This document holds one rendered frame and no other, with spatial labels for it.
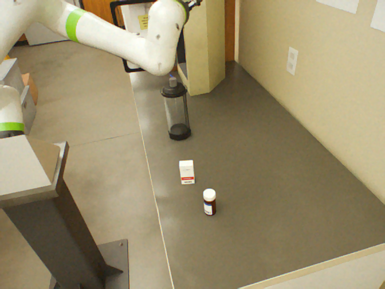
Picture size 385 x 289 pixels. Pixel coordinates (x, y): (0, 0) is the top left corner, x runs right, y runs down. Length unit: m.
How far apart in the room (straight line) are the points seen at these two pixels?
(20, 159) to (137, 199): 1.32
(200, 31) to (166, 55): 0.54
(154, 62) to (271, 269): 0.70
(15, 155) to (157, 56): 0.60
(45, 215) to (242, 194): 0.85
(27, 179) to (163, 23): 0.74
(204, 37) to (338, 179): 0.88
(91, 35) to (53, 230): 0.86
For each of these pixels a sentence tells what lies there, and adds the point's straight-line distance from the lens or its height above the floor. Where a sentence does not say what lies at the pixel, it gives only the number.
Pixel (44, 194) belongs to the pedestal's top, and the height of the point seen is 0.93.
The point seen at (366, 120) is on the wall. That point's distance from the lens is 1.10.
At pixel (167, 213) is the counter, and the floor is 0.94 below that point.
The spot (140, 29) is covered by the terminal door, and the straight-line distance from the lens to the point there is 1.75.
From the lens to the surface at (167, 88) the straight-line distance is 1.15.
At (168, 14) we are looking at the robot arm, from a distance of 0.92.
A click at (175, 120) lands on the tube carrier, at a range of 1.19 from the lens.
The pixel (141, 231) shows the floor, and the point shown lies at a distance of 2.13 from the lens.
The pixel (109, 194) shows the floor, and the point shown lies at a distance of 2.45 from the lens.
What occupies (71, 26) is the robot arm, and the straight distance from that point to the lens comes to 1.15.
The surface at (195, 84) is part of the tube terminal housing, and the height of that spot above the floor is 1.01.
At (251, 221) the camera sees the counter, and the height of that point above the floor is 0.94.
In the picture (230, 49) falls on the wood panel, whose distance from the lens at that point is 1.97.
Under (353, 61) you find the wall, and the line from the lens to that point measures 1.11.
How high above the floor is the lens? 1.69
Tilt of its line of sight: 38 degrees down
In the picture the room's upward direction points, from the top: 6 degrees counter-clockwise
